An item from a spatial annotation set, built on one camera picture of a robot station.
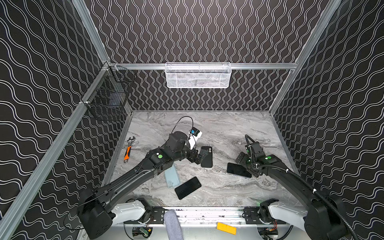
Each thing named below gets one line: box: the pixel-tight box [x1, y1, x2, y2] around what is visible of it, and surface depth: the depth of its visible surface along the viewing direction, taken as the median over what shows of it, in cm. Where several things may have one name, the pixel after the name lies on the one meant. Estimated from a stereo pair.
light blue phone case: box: [164, 163, 181, 188], surface depth 89 cm
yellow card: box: [216, 222, 237, 235], surface depth 72 cm
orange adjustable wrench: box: [123, 136, 135, 163], surface depth 100 cm
